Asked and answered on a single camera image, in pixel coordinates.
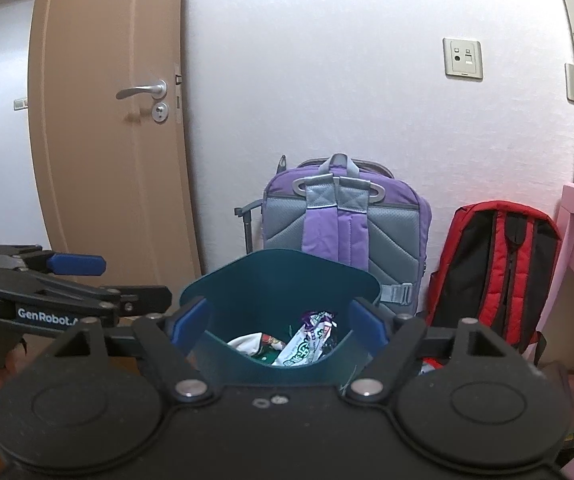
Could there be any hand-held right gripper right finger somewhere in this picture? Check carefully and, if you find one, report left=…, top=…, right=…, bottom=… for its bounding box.
left=346, top=296, right=525, bottom=402

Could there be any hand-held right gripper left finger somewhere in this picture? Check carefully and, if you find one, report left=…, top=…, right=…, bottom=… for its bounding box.
left=54, top=296, right=215, bottom=402

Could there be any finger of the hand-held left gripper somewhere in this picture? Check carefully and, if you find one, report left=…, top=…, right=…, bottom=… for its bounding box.
left=0, top=267, right=172, bottom=318
left=0, top=244, right=106, bottom=277

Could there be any green white snack bag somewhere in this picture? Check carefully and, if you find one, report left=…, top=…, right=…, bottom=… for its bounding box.
left=227, top=332, right=288, bottom=365

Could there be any purple white snack wrapper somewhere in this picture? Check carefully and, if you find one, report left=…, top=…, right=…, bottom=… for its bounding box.
left=272, top=310, right=340, bottom=367

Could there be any dark teal bin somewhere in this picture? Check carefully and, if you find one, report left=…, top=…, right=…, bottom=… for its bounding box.
left=179, top=249, right=382, bottom=387

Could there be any beige wooden door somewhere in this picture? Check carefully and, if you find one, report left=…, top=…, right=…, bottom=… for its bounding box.
left=27, top=0, right=202, bottom=318

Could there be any purple grey backpack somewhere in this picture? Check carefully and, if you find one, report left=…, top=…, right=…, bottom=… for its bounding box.
left=262, top=154, right=432, bottom=317

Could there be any red black backpack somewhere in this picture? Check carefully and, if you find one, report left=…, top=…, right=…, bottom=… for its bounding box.
left=417, top=201, right=562, bottom=376

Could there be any silver door handle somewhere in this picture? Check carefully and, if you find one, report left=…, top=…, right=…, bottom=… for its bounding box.
left=115, top=80, right=168, bottom=101

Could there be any beige wall socket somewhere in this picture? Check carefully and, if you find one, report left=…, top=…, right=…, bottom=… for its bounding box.
left=443, top=37, right=484, bottom=81

